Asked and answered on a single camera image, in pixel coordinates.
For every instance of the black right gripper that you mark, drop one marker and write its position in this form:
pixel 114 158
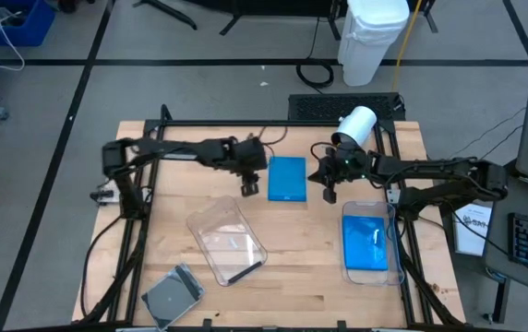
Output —
pixel 331 168

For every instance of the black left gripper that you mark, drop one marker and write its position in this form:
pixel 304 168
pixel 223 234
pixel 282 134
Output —
pixel 250 154

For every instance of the blue plastic case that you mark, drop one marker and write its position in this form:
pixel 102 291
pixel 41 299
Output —
pixel 365 242
pixel 287 180

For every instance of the clear plastic bin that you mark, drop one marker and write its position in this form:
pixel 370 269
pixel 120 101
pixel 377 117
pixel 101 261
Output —
pixel 395 240
pixel 204 226

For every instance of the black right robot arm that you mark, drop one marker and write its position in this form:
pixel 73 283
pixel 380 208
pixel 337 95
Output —
pixel 430 168

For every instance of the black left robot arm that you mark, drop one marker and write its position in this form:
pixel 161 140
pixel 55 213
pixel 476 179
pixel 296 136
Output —
pixel 176 150

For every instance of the white cylindrical lamp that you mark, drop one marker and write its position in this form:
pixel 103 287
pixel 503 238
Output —
pixel 358 124

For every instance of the black perforated computer case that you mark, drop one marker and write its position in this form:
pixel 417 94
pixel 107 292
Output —
pixel 342 106

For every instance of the white trash bin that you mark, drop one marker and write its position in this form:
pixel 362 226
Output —
pixel 370 41

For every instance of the white paper sheet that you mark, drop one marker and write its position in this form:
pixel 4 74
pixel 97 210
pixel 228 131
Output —
pixel 471 230

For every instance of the black stand legs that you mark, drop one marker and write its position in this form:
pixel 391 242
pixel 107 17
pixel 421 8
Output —
pixel 171 14

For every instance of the grey side table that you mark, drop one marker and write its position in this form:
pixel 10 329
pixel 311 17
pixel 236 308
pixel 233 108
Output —
pixel 522 198

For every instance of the blue storage crate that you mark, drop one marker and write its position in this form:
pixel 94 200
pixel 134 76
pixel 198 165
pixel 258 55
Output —
pixel 28 27

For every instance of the black aluminium table frame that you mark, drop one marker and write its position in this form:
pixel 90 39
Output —
pixel 268 123

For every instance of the silver metal bracket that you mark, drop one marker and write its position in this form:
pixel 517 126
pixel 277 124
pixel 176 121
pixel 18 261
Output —
pixel 393 194
pixel 104 193

